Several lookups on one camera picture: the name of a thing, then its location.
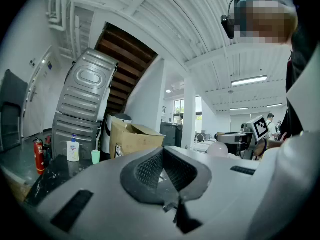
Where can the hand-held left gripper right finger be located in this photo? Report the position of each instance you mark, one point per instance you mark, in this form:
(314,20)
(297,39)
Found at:
(220,196)

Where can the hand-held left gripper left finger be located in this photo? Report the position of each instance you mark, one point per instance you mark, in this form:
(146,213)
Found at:
(105,196)

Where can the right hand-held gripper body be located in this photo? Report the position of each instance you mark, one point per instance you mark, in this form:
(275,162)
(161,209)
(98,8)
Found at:
(261,128)

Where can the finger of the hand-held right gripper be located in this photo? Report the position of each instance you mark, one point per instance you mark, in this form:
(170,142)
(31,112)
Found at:
(233,135)
(235,147)

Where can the person's right forearm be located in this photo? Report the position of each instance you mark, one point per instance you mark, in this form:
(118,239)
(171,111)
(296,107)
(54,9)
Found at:
(260,147)

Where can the white soap bottle blue pump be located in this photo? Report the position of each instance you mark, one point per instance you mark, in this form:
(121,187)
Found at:
(73,152)

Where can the black wristband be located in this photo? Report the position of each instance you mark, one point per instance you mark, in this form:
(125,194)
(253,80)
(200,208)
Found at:
(265,145)

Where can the long ceiling light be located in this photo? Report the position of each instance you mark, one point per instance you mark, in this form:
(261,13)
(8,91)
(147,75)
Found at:
(274,105)
(239,108)
(249,80)

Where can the chrome faucet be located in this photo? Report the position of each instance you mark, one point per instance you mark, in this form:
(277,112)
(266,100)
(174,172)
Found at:
(199,137)

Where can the green plastic cup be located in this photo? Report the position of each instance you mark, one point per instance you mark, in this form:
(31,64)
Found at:
(95,157)

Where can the white square column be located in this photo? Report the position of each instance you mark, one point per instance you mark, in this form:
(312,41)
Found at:
(188,114)

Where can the window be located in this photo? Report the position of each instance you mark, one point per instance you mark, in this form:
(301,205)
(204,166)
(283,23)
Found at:
(186,109)

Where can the white bin with dark lid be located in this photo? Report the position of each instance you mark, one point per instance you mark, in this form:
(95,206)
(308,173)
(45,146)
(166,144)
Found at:
(106,136)

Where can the brown cardboard box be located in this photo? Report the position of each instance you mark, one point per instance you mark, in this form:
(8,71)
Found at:
(132,140)

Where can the gray metal washing machine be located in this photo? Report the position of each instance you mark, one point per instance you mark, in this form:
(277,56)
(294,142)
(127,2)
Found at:
(72,136)
(87,86)

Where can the person's dark shirt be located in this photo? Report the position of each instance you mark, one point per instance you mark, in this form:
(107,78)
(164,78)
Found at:
(297,66)

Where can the white ceiling air conditioner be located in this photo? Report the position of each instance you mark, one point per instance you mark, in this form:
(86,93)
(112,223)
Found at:
(178,86)

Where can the red fire extinguisher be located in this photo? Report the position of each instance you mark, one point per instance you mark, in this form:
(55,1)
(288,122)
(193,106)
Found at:
(39,157)

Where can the round ceiling light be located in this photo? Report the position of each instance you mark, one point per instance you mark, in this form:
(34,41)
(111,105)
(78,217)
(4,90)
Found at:
(168,91)

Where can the person's head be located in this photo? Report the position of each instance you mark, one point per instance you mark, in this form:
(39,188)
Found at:
(265,19)

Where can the white door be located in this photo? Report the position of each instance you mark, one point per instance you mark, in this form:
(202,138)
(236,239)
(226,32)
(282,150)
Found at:
(36,96)

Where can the brown wooden staircase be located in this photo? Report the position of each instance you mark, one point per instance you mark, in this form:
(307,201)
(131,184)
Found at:
(125,66)

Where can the white ceiling pipes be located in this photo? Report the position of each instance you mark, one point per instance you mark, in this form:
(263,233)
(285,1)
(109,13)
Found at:
(58,14)

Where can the blue wall sign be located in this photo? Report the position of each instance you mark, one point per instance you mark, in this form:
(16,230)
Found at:
(50,66)

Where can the white wall socket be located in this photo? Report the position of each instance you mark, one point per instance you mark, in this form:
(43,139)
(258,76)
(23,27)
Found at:
(32,62)

